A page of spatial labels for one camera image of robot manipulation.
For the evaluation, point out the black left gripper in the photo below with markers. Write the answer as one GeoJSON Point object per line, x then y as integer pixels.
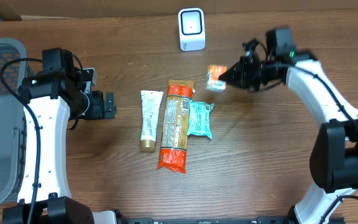
{"type": "Point", "coordinates": [102, 109]}

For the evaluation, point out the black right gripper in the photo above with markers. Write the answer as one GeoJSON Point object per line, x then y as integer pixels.
{"type": "Point", "coordinates": [243, 76]}

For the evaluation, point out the red white small packet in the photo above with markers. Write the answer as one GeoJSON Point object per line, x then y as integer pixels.
{"type": "Point", "coordinates": [213, 82]}

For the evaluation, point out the white tube gold cap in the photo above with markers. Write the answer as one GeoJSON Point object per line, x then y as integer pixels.
{"type": "Point", "coordinates": [151, 101]}

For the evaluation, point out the teal snack packet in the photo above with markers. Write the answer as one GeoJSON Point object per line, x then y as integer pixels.
{"type": "Point", "coordinates": [199, 120]}

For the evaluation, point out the orange pasta packet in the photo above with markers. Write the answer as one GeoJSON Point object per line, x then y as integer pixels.
{"type": "Point", "coordinates": [173, 146]}

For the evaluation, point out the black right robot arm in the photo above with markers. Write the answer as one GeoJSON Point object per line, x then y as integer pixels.
{"type": "Point", "coordinates": [334, 157]}

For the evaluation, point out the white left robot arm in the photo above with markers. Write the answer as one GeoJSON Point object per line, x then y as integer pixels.
{"type": "Point", "coordinates": [59, 93]}

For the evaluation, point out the white barcode scanner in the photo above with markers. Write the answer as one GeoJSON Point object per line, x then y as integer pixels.
{"type": "Point", "coordinates": [191, 29]}

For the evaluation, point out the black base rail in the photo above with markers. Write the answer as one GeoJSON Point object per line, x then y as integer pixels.
{"type": "Point", "coordinates": [258, 220]}

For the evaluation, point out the cardboard back wall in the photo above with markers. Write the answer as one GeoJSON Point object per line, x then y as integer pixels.
{"type": "Point", "coordinates": [14, 9]}

